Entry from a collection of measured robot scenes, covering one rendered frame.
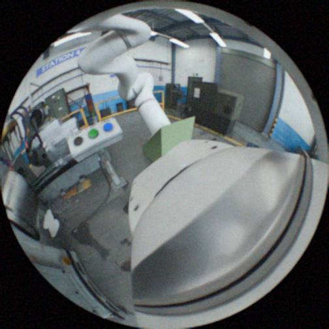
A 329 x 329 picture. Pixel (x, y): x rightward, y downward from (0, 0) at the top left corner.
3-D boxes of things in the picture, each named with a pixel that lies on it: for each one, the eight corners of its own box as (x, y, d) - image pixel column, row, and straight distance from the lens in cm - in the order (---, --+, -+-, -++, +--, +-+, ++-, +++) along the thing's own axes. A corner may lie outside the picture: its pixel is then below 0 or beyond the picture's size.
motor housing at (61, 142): (59, 173, 60) (38, 143, 55) (62, 156, 76) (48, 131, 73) (89, 154, 55) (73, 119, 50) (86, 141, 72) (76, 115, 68)
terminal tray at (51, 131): (44, 146, 60) (38, 133, 59) (49, 139, 69) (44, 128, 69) (62, 133, 56) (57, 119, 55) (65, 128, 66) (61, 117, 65)
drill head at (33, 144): (34, 179, 96) (17, 153, 93) (43, 154, 130) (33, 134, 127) (53, 162, 83) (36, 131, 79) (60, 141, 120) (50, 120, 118)
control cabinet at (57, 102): (63, 150, 407) (44, 98, 398) (64, 145, 452) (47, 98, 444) (80, 140, 392) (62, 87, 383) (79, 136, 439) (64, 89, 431)
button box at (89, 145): (78, 162, 35) (71, 157, 31) (72, 145, 39) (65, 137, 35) (122, 139, 36) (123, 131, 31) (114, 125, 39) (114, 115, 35)
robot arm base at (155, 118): (166, 136, 66) (153, 113, 71) (185, 121, 55) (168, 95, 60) (143, 145, 55) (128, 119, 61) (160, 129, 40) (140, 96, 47)
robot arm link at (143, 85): (141, 115, 64) (126, 90, 77) (167, 101, 66) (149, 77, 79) (135, 108, 54) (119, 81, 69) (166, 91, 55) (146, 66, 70)
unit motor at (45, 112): (42, 153, 122) (27, 115, 122) (49, 141, 151) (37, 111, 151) (61, 140, 112) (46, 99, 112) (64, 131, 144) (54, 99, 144)
